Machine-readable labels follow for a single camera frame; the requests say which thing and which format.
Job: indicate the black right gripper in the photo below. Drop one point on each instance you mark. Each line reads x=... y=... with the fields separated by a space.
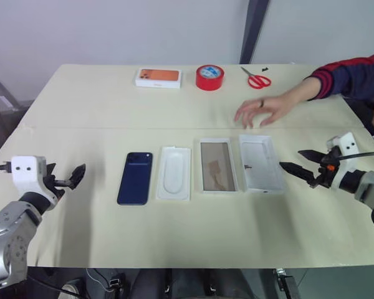
x=325 y=170

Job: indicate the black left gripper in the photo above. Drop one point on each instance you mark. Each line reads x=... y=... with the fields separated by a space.
x=55 y=184

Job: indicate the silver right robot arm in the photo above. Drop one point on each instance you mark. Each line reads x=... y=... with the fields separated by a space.
x=369 y=190

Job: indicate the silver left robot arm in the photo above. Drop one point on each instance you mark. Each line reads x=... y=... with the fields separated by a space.
x=9 y=236

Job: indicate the person's forearm in striped sleeve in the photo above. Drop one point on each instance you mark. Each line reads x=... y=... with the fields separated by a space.
x=346 y=76

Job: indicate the white box lid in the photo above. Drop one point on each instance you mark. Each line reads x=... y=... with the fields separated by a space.
x=260 y=163

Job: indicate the white tray with clear film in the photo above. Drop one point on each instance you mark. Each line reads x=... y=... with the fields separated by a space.
x=217 y=166

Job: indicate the white box with orange phone print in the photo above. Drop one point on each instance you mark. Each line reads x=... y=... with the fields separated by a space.
x=158 y=78

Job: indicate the person's bare hand with ring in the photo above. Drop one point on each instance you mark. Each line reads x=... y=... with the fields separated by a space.
x=269 y=109

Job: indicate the dark blue smartphone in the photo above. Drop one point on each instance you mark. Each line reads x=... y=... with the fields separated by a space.
x=135 y=179

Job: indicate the small black clip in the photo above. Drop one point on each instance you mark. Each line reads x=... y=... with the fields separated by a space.
x=265 y=68

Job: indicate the white moulded paper tray insert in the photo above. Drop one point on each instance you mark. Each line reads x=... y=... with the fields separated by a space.
x=174 y=174

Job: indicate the black metal table clamp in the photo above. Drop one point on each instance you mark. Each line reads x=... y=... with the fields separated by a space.
x=286 y=283

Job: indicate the red adhesive tape roll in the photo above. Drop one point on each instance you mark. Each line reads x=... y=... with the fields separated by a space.
x=209 y=78

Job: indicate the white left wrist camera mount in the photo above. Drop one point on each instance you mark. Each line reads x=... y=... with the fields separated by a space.
x=26 y=174

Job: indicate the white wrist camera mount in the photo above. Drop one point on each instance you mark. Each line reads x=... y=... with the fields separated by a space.
x=346 y=149
x=26 y=174

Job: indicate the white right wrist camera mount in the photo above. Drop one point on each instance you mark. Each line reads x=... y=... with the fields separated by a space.
x=346 y=149

